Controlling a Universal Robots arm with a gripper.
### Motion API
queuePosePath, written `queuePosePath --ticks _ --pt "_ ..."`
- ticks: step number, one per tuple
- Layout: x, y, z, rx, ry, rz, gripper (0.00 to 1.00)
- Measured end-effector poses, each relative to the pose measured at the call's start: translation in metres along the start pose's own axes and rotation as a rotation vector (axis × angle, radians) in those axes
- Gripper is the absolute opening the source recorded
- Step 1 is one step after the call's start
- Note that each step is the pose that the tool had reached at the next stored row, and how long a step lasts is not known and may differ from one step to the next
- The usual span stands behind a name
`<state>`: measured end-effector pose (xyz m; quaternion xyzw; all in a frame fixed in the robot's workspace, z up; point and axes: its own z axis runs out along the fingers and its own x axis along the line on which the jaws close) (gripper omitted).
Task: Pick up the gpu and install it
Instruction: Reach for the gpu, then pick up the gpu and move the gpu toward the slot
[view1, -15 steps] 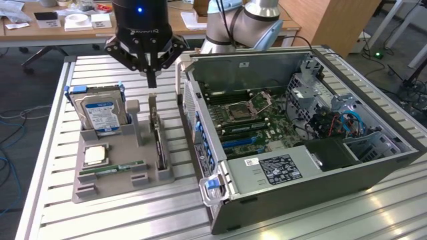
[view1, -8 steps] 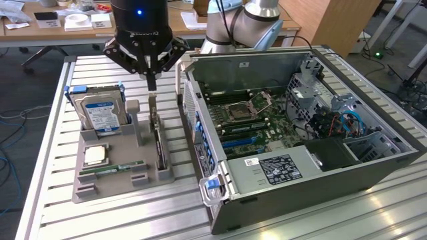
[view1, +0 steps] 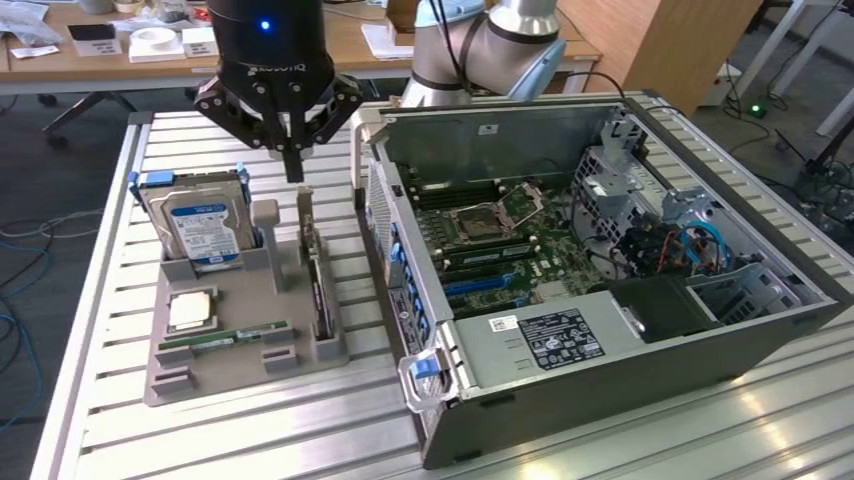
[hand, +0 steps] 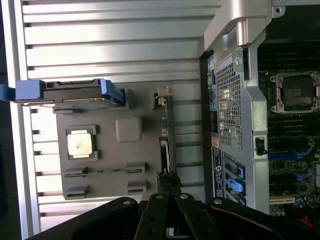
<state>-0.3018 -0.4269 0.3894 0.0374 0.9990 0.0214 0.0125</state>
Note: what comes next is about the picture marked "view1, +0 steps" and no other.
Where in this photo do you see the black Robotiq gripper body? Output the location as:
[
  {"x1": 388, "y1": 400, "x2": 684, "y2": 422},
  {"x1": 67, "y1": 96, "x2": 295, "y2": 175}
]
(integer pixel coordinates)
[{"x1": 204, "y1": 0, "x2": 339, "y2": 121}]

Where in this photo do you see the green Nvidia graphics card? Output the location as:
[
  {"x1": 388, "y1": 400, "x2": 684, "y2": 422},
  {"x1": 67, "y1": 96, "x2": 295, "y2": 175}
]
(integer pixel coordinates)
[{"x1": 293, "y1": 184, "x2": 340, "y2": 349}]

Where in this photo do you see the white labelled box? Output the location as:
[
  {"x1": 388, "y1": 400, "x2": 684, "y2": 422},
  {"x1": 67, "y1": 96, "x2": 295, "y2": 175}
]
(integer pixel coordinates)
[{"x1": 180, "y1": 27, "x2": 219, "y2": 58}]

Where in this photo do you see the white paper stack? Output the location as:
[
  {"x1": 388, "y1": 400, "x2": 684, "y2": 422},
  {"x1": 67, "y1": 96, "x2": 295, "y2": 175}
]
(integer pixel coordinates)
[{"x1": 360, "y1": 22, "x2": 419, "y2": 62}]

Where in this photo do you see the flat white box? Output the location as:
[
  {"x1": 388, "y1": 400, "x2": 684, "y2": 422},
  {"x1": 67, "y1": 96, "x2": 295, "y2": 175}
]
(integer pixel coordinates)
[{"x1": 125, "y1": 42, "x2": 188, "y2": 65}]

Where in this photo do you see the clear bag with dark contents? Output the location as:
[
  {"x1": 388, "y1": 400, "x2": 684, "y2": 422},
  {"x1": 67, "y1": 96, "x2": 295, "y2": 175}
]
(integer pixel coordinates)
[{"x1": 144, "y1": 0, "x2": 192, "y2": 25}]

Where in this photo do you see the white tape roll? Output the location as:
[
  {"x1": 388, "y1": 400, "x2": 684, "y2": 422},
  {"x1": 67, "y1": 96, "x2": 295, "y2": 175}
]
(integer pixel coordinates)
[{"x1": 131, "y1": 27, "x2": 176, "y2": 51}]

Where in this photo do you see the black desk leg with casters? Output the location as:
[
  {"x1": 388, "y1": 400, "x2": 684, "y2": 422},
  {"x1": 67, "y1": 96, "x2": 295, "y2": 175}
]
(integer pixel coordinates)
[{"x1": 39, "y1": 91, "x2": 141, "y2": 150}]

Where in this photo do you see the hard disk with blue carrier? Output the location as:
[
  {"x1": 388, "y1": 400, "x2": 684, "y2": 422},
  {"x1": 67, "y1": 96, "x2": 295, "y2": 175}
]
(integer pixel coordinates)
[{"x1": 128, "y1": 163, "x2": 263, "y2": 275}]

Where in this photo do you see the black RAM slot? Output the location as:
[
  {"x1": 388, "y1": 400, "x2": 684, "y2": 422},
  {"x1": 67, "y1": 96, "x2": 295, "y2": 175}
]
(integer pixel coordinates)
[
  {"x1": 411, "y1": 184, "x2": 500, "y2": 200},
  {"x1": 416, "y1": 196, "x2": 506, "y2": 212},
  {"x1": 410, "y1": 178, "x2": 499, "y2": 194},
  {"x1": 414, "y1": 190, "x2": 503, "y2": 206}
]

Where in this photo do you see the white box with black top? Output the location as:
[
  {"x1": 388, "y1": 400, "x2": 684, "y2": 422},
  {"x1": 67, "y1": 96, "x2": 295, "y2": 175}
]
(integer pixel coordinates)
[{"x1": 65, "y1": 23, "x2": 123, "y2": 58}]

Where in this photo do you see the wooden desk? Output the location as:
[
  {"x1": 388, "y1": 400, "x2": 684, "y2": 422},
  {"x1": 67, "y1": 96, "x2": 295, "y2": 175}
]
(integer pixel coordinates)
[
  {"x1": 0, "y1": 0, "x2": 241, "y2": 96},
  {"x1": 236, "y1": 0, "x2": 606, "y2": 109}
]

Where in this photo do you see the white card with red print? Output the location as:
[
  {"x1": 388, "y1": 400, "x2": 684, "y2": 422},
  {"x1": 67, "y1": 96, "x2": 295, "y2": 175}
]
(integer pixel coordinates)
[{"x1": 8, "y1": 44, "x2": 61, "y2": 60}]

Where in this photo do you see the CPU socket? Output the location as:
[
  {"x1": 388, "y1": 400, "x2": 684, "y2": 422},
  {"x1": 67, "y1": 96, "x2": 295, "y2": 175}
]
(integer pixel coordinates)
[{"x1": 450, "y1": 203, "x2": 519, "y2": 247}]

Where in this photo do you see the clear plastic bag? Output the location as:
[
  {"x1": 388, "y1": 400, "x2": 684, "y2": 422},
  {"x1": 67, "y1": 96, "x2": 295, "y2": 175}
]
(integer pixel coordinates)
[{"x1": 0, "y1": 0, "x2": 53, "y2": 47}]

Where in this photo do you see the metal socket cover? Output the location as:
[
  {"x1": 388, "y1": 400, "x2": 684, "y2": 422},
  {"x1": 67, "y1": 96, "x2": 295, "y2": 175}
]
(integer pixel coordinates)
[{"x1": 494, "y1": 178, "x2": 556, "y2": 236}]

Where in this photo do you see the RAM stick with white label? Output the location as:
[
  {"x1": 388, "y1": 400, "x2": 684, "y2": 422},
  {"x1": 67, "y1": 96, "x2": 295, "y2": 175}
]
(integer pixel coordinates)
[{"x1": 440, "y1": 241, "x2": 540, "y2": 271}]

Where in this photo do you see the long black expansion slot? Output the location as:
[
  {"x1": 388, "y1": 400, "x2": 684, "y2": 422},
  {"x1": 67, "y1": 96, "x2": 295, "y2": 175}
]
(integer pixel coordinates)
[{"x1": 439, "y1": 263, "x2": 508, "y2": 284}]

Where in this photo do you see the silver CPU chip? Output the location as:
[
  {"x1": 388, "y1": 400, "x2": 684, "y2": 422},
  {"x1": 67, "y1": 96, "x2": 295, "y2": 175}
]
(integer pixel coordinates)
[{"x1": 165, "y1": 292, "x2": 219, "y2": 331}]

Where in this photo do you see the blue expansion slot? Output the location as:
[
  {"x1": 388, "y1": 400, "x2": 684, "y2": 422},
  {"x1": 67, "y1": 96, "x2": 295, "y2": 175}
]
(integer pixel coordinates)
[{"x1": 443, "y1": 274, "x2": 514, "y2": 299}]

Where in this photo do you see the green motherboard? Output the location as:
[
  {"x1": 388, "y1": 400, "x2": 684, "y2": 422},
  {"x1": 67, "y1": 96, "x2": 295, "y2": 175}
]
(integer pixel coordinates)
[{"x1": 398, "y1": 162, "x2": 622, "y2": 321}]

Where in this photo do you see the perforated metal drive cage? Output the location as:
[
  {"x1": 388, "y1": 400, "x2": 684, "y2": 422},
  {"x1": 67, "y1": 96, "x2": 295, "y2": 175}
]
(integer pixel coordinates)
[{"x1": 571, "y1": 144, "x2": 672, "y2": 239}]

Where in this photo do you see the green RAM stick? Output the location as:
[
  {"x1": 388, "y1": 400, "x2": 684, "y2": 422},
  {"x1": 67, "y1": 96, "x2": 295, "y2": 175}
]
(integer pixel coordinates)
[{"x1": 157, "y1": 321, "x2": 293, "y2": 351}]

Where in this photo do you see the grey power supply unit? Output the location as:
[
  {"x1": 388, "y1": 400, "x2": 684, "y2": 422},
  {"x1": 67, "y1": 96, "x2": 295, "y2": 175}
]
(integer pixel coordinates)
[{"x1": 436, "y1": 292, "x2": 646, "y2": 391}]

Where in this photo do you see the grey parts rack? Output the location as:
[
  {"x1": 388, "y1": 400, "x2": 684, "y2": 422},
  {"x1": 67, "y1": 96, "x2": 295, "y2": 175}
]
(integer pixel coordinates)
[{"x1": 143, "y1": 197, "x2": 352, "y2": 409}]

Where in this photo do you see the blue case latch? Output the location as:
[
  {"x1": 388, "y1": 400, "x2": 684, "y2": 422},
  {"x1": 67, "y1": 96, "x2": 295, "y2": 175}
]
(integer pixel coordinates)
[{"x1": 411, "y1": 358, "x2": 436, "y2": 397}]

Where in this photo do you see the black open PC case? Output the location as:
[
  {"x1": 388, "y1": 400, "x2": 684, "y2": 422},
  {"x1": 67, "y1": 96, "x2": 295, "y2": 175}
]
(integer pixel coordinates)
[{"x1": 351, "y1": 89, "x2": 854, "y2": 471}]

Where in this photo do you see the grey metal disk bay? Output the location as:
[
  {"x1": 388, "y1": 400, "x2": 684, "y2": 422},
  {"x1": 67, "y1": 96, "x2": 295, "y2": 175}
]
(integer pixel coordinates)
[{"x1": 684, "y1": 259, "x2": 806, "y2": 324}]

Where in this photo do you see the black tripod stand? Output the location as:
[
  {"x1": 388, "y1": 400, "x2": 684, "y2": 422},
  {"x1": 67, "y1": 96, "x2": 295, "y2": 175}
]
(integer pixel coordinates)
[{"x1": 797, "y1": 94, "x2": 854, "y2": 221}]

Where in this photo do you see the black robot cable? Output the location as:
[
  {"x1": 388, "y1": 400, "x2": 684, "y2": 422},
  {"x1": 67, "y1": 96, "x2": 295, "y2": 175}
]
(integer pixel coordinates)
[{"x1": 430, "y1": 0, "x2": 472, "y2": 94}]

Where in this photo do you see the grey floor cable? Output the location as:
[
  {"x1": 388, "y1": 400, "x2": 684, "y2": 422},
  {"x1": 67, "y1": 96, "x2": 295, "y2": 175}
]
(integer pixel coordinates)
[{"x1": 0, "y1": 209, "x2": 101, "y2": 240}]

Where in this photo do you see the blue floor cable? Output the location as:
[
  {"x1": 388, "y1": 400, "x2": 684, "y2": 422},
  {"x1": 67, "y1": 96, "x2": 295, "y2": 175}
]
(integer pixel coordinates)
[{"x1": 0, "y1": 239, "x2": 52, "y2": 431}]

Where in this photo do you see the white switch box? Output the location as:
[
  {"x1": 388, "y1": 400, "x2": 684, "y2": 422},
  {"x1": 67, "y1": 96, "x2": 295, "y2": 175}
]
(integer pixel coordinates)
[{"x1": 707, "y1": 62, "x2": 745, "y2": 108}]

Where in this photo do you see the blue wire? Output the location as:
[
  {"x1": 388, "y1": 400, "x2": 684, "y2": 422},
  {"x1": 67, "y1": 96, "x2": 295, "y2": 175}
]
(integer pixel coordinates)
[{"x1": 683, "y1": 219, "x2": 735, "y2": 274}]

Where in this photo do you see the white desk frame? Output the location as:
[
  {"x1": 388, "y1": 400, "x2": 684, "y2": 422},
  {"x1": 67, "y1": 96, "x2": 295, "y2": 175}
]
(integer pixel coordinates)
[{"x1": 726, "y1": 0, "x2": 854, "y2": 139}]

